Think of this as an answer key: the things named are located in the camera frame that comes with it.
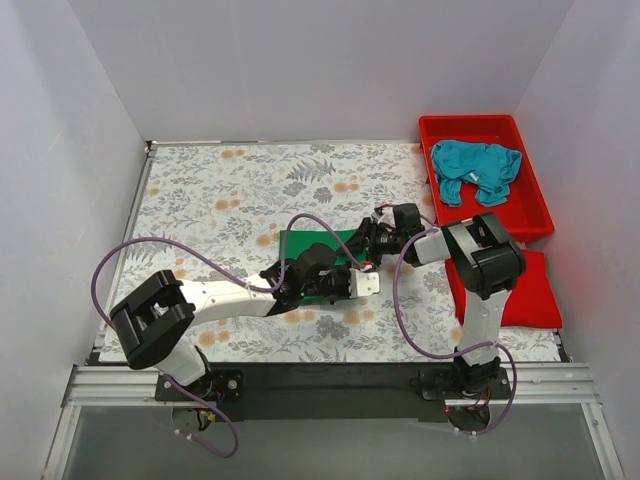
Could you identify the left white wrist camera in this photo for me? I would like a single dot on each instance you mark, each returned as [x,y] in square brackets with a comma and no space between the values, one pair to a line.
[363,282]

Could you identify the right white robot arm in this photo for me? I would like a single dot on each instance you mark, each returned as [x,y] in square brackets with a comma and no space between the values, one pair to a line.
[476,360]

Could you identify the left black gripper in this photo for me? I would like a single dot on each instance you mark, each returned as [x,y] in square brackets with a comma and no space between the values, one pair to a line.
[345,279]

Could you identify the red plastic bin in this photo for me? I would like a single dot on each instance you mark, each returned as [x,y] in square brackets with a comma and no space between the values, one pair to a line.
[524,214]

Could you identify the floral table cloth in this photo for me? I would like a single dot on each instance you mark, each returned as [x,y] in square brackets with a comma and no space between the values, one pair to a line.
[206,210]

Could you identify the blue t shirt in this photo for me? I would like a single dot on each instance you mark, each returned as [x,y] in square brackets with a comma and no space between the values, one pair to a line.
[491,168]

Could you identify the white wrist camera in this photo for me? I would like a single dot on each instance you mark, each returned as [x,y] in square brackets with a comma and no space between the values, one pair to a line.
[363,282]
[383,214]

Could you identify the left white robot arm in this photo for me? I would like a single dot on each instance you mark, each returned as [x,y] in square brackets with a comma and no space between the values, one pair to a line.
[151,321]

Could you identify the green t shirt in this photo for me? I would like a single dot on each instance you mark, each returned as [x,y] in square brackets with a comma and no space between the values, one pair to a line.
[300,245]

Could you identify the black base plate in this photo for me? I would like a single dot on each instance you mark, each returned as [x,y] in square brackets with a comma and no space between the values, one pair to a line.
[319,391]

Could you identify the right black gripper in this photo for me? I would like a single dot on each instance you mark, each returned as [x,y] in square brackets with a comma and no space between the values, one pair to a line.
[373,239]

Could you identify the folded red t shirt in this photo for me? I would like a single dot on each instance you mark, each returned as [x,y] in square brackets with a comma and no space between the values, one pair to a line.
[535,295]

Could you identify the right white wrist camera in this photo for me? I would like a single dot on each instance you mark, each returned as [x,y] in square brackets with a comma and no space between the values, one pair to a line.
[383,214]

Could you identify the aluminium rail frame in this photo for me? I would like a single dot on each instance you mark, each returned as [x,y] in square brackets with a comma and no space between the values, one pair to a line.
[543,421]

